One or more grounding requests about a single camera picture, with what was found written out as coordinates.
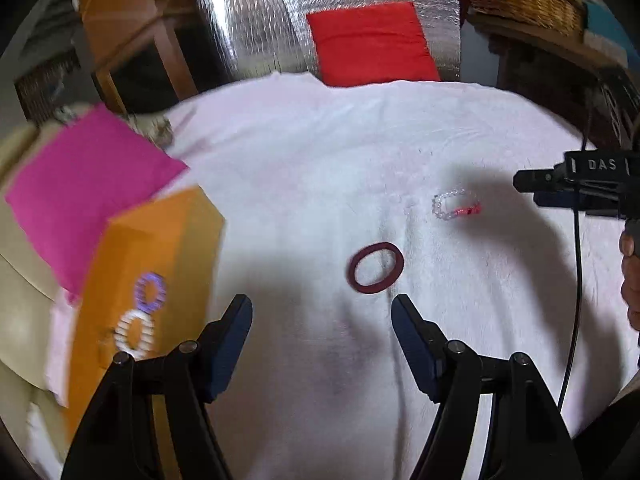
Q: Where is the person's right hand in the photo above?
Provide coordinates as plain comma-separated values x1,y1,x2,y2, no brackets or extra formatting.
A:
618,219,640,332

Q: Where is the dark wooden shelf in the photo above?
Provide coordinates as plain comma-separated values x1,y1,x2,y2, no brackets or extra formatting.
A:
467,10,640,162

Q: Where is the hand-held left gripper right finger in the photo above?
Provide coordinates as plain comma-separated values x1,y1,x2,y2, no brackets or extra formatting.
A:
391,294,585,480

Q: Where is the purple beaded bracelet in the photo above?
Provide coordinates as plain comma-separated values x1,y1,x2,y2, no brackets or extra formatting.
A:
133,272,167,314

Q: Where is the pink pillow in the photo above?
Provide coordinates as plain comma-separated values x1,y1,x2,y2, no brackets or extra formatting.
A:
4,103,190,297

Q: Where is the black cable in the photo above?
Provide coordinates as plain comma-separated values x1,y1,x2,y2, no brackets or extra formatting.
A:
557,72,606,414

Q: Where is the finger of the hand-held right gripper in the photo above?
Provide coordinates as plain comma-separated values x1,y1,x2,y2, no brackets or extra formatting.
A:
532,189,627,219
513,168,569,194

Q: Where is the white pearl bracelet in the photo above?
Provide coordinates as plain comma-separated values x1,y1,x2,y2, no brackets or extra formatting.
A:
113,308,156,359

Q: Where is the silver foil insulation sheet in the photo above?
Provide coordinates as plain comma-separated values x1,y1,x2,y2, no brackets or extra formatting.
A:
194,0,462,87

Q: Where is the clear beaded bracelet red tassel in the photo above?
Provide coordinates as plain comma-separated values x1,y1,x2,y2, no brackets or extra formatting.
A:
430,187,484,222

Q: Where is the dark red bangle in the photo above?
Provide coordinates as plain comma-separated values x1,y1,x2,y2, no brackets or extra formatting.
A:
346,241,405,295

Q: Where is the beige leather sofa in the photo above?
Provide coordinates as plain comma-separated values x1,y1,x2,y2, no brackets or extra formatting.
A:
0,124,77,463

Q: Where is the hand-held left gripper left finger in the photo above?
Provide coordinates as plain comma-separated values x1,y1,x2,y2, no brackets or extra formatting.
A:
60,294,254,480

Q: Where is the leaf-patterned cushion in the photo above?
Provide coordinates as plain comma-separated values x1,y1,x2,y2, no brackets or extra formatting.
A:
127,111,176,149

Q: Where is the white textured blanket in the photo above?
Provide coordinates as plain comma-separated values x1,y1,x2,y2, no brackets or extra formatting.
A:
46,72,640,480

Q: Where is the wooden glass-door cabinet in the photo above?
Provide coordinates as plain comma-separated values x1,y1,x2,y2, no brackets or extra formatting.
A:
74,0,212,117

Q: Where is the orange cardboard box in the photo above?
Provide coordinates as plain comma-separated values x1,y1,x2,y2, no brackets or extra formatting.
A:
65,186,226,480

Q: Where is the red pillow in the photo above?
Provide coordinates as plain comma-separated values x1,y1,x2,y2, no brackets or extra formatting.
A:
305,1,442,87

